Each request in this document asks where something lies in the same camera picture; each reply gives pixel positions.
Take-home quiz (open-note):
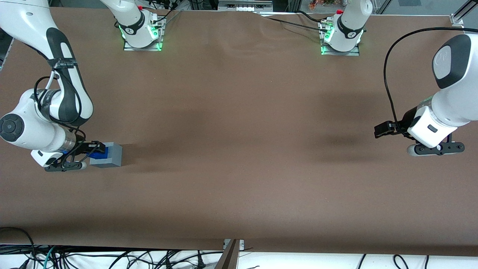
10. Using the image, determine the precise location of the gray cube base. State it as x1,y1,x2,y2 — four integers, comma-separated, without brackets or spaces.
90,142,122,167

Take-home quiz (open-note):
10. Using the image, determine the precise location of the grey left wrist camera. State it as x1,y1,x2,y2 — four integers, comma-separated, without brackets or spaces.
407,142,465,157

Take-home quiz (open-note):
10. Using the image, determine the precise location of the grey power strip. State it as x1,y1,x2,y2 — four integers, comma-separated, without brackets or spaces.
218,0,274,12

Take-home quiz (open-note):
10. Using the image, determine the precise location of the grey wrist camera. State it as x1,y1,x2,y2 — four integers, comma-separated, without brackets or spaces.
407,142,465,157
45,161,87,173

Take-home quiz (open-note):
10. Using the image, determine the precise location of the white thin cable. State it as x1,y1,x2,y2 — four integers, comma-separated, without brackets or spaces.
46,72,61,91

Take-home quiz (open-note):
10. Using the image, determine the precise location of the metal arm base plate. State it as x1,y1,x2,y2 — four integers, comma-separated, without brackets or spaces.
321,22,360,56
123,17,164,51

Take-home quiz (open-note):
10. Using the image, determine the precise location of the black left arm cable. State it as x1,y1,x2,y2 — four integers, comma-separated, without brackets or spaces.
384,27,478,136

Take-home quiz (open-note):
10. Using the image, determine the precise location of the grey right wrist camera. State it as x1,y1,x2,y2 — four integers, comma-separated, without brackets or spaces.
45,161,87,173

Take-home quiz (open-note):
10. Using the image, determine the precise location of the aluminium frame profile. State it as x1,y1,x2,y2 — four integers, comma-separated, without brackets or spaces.
450,0,478,27

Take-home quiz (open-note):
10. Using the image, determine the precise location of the teal floor cable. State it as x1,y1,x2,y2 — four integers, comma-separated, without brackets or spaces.
35,246,57,269

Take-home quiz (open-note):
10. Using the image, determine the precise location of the brown table cover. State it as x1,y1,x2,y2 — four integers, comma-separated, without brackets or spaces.
0,7,478,257

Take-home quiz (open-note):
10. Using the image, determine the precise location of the black base cable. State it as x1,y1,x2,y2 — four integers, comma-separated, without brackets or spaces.
261,16,326,30
296,10,326,24

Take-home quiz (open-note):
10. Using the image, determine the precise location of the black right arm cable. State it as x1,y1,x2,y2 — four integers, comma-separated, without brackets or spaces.
34,69,88,150

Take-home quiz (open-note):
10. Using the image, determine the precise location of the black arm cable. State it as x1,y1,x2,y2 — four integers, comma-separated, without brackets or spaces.
34,69,88,150
384,27,478,136

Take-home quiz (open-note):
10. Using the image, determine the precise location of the black velcro strap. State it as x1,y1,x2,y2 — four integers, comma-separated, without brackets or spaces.
48,58,79,70

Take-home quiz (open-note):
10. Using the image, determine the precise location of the dark metal beam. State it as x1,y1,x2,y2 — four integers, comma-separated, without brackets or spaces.
215,239,240,269

